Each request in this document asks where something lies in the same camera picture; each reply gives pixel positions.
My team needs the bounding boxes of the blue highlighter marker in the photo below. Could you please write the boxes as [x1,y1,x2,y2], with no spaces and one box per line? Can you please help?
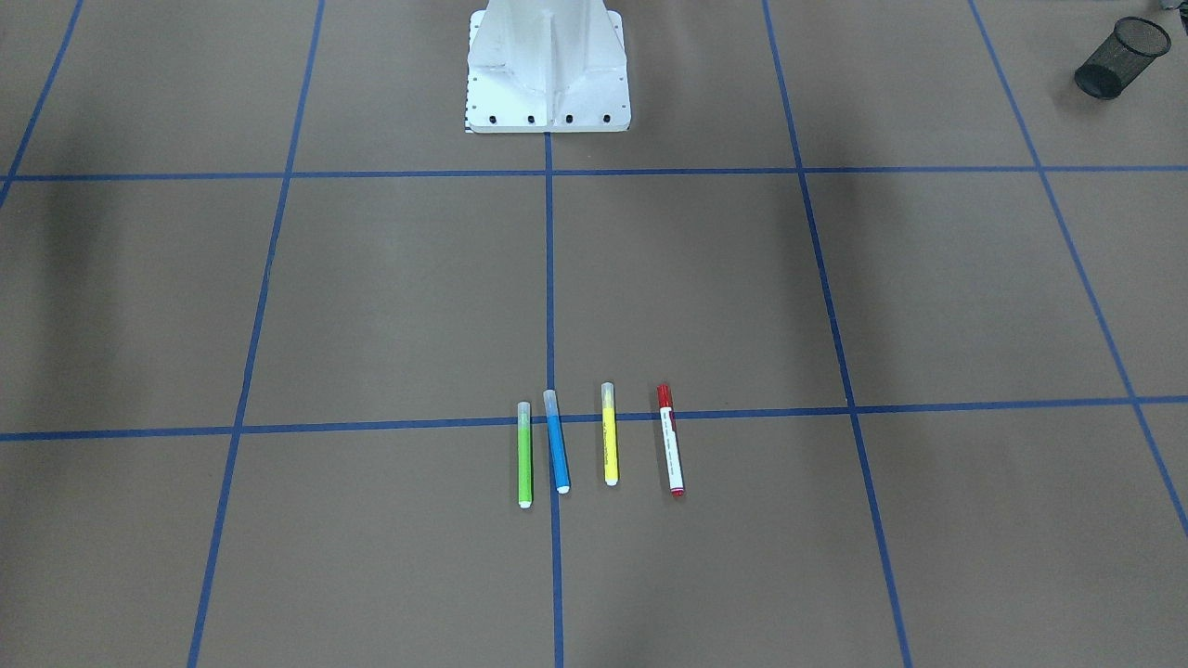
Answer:
[543,389,571,494]

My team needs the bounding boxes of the green highlighter marker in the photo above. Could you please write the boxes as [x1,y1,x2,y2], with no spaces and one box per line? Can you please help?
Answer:
[516,401,533,510]

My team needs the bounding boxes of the red and white marker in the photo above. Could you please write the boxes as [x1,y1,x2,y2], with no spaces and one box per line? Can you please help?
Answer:
[656,384,685,498]

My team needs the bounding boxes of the yellow highlighter marker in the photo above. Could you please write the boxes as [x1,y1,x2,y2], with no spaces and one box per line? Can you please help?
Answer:
[600,382,620,487]

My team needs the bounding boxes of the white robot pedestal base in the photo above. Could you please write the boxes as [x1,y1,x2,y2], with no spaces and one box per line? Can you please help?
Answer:
[465,1,632,133]

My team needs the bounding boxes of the black mesh pen cup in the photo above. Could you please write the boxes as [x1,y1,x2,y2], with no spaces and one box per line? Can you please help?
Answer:
[1073,15,1171,100]

